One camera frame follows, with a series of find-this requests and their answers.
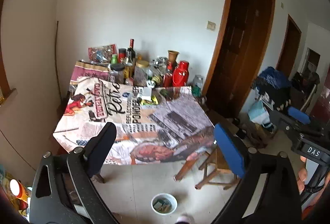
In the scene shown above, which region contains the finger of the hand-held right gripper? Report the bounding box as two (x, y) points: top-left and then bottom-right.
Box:
(269, 110), (323, 141)
(287, 106), (326, 135)

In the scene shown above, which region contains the thin wooden stick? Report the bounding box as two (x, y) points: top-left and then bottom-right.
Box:
(55, 21), (64, 101)

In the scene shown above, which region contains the red thermos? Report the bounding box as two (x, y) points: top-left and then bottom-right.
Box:
(172, 61), (190, 87)

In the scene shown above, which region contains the black lid plastic jar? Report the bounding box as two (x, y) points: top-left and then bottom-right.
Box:
(110, 64), (126, 84)

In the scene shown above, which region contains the thin dark cable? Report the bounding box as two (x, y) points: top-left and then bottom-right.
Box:
(0, 129), (37, 171)

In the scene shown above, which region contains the white box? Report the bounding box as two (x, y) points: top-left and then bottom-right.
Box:
(140, 87), (153, 100)

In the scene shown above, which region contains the yellow green wrapper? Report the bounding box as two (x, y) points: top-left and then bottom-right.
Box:
(140, 96), (159, 106)

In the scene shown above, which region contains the table with printed tablecloth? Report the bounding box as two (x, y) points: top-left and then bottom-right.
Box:
(53, 60), (216, 166)

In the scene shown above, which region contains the blue patterned cloth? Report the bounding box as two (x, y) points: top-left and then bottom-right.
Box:
(258, 67), (290, 90)

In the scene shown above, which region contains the person's right hand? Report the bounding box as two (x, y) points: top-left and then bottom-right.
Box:
(296, 156), (309, 192)

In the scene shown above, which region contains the clear glass jar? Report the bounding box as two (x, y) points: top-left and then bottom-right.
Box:
(193, 75), (204, 89)

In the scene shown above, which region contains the brown ceramic vase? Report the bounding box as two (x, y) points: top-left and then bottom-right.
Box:
(168, 50), (179, 65)

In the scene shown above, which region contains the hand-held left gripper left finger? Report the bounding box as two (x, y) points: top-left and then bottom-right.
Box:
(29, 122), (119, 224)

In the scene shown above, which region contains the orange white lid canister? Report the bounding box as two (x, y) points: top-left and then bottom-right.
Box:
(9, 179), (29, 201)

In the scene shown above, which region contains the red snack bag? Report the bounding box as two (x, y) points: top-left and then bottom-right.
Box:
(88, 44), (117, 62)

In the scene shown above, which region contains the red bottle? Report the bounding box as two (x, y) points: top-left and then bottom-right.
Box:
(163, 63), (174, 87)

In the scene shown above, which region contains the white plastic bowl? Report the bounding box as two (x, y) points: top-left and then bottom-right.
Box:
(151, 193), (178, 215)

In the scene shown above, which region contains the white curved rod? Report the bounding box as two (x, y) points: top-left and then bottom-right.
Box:
(303, 82), (318, 111)

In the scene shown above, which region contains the gold lid glass jar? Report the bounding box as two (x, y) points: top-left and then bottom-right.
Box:
(134, 60), (150, 86)

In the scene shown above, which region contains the dark wine bottle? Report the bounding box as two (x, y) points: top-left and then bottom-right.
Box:
(127, 39), (136, 67)

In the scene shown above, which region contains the white door frame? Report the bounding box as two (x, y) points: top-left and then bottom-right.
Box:
(302, 47), (321, 75)

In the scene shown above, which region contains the silver foil wrap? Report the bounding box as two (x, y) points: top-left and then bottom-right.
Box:
(152, 56), (168, 70)

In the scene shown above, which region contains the green mesh bag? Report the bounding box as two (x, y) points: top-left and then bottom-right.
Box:
(191, 86), (204, 98)

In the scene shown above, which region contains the wooden stool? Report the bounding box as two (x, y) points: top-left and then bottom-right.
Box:
(194, 147), (240, 190)

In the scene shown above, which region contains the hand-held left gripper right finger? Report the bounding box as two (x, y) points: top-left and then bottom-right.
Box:
(211, 123), (303, 224)

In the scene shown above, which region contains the dark wooden door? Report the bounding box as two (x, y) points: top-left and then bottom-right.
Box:
(202, 0), (276, 119)
(276, 15), (302, 79)

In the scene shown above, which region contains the dark red cabinet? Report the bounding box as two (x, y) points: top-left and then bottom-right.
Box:
(309, 76), (330, 124)

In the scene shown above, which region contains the light blue bag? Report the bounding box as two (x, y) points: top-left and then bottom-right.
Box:
(248, 101), (270, 123)

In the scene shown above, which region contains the clear liquor bottle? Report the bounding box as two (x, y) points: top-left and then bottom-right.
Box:
(124, 58), (134, 80)

